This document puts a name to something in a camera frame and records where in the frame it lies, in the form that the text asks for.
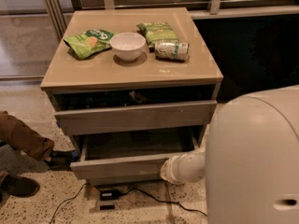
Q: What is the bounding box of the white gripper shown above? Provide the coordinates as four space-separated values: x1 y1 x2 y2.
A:
160 158 183 185

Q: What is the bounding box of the grey drawer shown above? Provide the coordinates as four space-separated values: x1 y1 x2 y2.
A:
54 100 217 135
71 131 198 181
89 174 162 186

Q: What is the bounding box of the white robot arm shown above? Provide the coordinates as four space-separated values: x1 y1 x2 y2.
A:
161 85 299 224

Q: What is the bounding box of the grey bottom drawer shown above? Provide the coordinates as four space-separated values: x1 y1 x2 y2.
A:
89 174 162 186

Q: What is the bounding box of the grey three-drawer cabinet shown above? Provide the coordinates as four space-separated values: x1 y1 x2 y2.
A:
39 7 224 187

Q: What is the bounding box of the grey top drawer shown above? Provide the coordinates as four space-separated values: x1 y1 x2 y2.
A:
54 100 217 135

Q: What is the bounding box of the black power adapter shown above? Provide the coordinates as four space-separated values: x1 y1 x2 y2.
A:
100 189 121 201

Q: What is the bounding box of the black shoe near cabinet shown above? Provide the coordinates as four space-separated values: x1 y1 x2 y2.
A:
46 150 79 171

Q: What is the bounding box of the green white soda can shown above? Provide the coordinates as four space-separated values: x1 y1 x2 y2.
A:
154 40 189 62

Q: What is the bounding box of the white ceramic bowl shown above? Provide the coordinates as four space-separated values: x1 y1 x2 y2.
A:
110 33 146 62

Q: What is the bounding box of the green chip bag right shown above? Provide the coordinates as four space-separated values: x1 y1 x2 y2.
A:
136 21 178 49

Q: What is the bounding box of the green chip bag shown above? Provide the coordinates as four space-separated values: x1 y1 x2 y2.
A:
136 21 178 49
64 29 115 60

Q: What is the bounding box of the green chip bag left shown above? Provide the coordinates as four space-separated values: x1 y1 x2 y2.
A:
64 29 115 60

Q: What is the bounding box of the black shoe lower left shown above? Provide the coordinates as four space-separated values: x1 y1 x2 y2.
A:
0 171 40 198

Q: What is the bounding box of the black floor cable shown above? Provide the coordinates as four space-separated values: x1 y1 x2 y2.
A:
49 182 208 224

